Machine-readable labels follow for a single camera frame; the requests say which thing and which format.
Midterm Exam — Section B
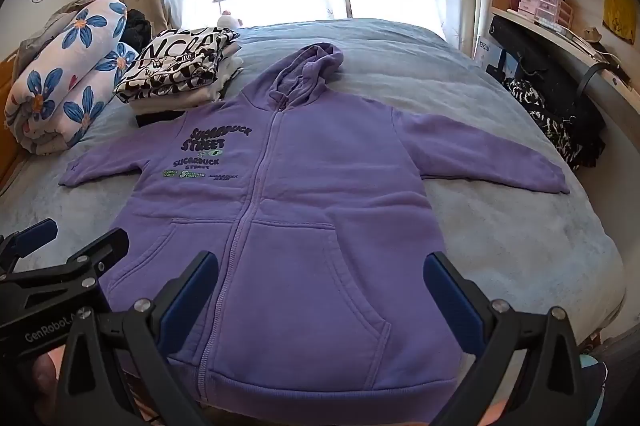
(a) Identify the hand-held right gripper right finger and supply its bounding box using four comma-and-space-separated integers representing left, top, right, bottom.
422, 251, 586, 426

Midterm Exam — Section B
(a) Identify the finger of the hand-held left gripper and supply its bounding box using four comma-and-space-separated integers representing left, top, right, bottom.
2, 228, 131, 293
0, 218, 59, 277

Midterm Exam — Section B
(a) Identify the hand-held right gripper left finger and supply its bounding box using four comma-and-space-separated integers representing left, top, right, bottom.
55, 250, 221, 426

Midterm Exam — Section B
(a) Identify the purple zip hoodie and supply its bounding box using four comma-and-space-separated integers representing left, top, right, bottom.
59, 44, 571, 422

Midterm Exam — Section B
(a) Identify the person's left hand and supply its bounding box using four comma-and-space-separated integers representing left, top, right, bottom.
27, 348, 67, 412

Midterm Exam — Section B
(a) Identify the grey bed blanket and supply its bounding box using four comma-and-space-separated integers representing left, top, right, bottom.
0, 17, 628, 357

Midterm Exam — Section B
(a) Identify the rolled blue floral quilt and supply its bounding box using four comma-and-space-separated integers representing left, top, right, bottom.
4, 0, 139, 156

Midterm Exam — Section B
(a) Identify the black white printed folded garment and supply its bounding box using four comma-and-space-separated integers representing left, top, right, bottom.
114, 26, 242, 105

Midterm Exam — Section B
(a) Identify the black white patterned cloth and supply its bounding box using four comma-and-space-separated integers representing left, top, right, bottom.
502, 79, 584, 170

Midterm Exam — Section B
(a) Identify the black clothing pile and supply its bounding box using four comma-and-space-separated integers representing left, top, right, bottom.
122, 10, 154, 52

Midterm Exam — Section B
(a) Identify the white cardboard box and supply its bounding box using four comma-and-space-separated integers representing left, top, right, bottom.
475, 34, 519, 80

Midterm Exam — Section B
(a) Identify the black bag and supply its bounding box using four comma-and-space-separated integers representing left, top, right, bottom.
487, 16, 608, 168

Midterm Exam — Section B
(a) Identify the small pink plush toy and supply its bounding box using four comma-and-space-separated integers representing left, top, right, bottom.
216, 10, 244, 30

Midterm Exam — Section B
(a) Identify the curved wooden desk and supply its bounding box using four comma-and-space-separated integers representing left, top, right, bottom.
489, 6, 640, 129

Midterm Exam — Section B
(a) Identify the pink drawer organizer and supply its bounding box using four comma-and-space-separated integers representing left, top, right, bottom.
517, 0, 572, 28

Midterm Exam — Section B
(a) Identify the yellow cloth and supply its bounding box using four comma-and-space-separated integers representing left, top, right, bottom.
602, 0, 637, 45

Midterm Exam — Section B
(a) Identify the wooden bed frame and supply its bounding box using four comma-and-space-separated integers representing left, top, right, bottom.
0, 56, 27, 189

